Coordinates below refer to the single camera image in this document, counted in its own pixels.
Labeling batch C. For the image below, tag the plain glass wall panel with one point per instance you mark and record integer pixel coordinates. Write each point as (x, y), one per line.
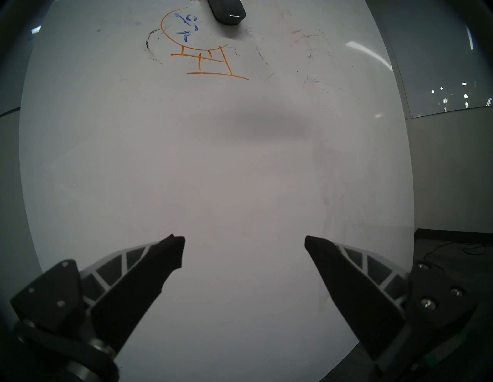
(443, 84)

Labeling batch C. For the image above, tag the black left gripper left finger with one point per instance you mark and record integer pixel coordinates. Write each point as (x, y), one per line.
(131, 292)

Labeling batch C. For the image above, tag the dark grey whiteboard eraser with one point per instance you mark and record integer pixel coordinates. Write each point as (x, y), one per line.
(229, 11)

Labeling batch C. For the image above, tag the large white whiteboard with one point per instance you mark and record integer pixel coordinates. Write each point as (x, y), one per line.
(231, 154)

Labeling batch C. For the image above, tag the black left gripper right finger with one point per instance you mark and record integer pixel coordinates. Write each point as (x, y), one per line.
(354, 292)

